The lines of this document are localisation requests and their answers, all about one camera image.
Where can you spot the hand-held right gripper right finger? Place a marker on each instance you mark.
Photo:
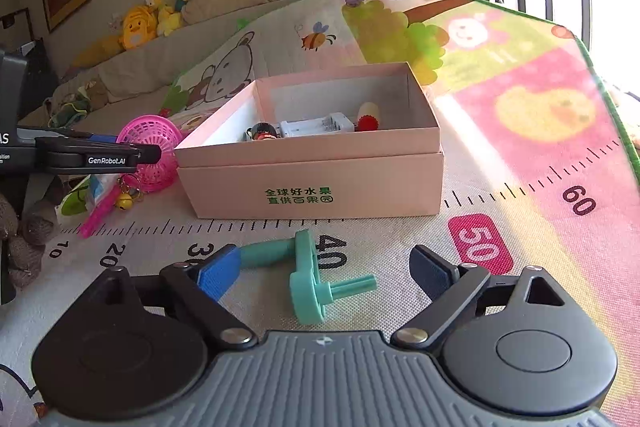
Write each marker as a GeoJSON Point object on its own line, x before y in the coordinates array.
{"type": "Point", "coordinates": [431, 273]}

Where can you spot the brown knitted plush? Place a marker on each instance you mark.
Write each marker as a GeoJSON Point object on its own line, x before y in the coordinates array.
{"type": "Point", "coordinates": [27, 237]}

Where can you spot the yellow duck plush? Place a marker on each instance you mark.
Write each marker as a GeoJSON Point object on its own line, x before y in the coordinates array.
{"type": "Point", "coordinates": [137, 27]}

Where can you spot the pink plastic stick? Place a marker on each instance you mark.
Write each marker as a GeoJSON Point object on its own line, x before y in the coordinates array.
{"type": "Point", "coordinates": [100, 212]}

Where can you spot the pink cardboard box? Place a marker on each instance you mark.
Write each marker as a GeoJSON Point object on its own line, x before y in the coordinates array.
{"type": "Point", "coordinates": [310, 182]}

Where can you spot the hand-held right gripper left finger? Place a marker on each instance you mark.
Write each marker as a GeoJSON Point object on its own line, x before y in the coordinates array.
{"type": "Point", "coordinates": [219, 271]}

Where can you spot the pink plastic mesh basket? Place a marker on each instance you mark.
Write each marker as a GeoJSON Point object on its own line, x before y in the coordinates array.
{"type": "Point", "coordinates": [155, 142]}

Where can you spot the white battery charger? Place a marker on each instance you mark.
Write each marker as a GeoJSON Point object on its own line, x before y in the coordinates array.
{"type": "Point", "coordinates": [320, 126]}

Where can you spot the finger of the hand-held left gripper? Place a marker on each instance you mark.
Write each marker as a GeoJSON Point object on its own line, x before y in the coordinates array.
{"type": "Point", "coordinates": [100, 157]}
{"type": "Point", "coordinates": [95, 137]}

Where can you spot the small black red figurine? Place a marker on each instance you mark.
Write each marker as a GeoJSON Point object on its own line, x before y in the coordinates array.
{"type": "Point", "coordinates": [262, 133]}

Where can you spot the yellow plush toy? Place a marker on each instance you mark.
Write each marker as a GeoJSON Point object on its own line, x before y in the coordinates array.
{"type": "Point", "coordinates": [167, 19]}

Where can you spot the green white packet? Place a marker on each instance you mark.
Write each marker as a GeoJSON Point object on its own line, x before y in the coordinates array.
{"type": "Point", "coordinates": [75, 202]}

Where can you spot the printed cartoon play mat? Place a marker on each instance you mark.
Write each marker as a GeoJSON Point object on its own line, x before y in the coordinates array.
{"type": "Point", "coordinates": [500, 132]}

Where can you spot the white tube with red cap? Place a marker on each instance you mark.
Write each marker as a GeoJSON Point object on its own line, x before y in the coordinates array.
{"type": "Point", "coordinates": [367, 116]}

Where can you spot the green cloth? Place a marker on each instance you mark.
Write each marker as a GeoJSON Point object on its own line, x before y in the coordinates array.
{"type": "Point", "coordinates": [65, 114]}

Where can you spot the beige sofa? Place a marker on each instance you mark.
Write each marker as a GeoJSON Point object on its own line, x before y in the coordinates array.
{"type": "Point", "coordinates": [140, 67]}

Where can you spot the teal plastic crank toy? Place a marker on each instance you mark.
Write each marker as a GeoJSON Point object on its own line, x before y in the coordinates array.
{"type": "Point", "coordinates": [306, 287]}

